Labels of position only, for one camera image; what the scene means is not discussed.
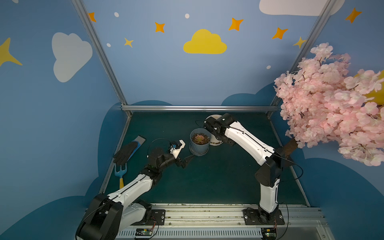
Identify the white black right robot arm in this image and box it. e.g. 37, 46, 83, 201
204, 114, 283, 216

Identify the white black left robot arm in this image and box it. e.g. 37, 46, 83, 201
75, 145, 195, 240

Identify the red-green succulent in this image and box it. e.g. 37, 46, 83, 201
192, 133, 210, 145

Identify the white plant pot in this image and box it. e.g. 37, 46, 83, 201
206, 115, 221, 142

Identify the white pot saucer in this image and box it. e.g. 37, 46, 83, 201
210, 141, 223, 146

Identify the blue-grey plant pot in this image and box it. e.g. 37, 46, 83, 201
189, 128, 211, 156

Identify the black garden glove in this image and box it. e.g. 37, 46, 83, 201
113, 145, 129, 166

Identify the blue garden hand fork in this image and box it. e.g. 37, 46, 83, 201
114, 164, 127, 189

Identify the left green circuit board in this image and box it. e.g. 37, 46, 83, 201
135, 229, 153, 238

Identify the green circuit board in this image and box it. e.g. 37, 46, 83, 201
135, 229, 153, 238
261, 228, 277, 240

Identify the pink blossom artificial tree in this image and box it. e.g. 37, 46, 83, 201
274, 43, 384, 167

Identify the right green circuit board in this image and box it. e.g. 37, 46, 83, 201
261, 228, 277, 240

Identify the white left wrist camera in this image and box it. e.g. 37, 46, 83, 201
169, 140, 186, 159

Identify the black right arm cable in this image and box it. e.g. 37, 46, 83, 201
194, 119, 304, 183

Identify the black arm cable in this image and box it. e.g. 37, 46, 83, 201
146, 137, 176, 157
194, 119, 304, 183

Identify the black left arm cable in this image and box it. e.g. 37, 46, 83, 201
146, 137, 176, 157

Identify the aluminium frame rail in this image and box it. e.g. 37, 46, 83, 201
121, 105, 279, 112

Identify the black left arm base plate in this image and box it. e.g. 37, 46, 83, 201
132, 210, 166, 226

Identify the brown tree base plate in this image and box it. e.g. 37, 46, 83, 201
281, 158, 296, 169

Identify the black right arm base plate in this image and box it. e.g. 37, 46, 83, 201
243, 207, 285, 226

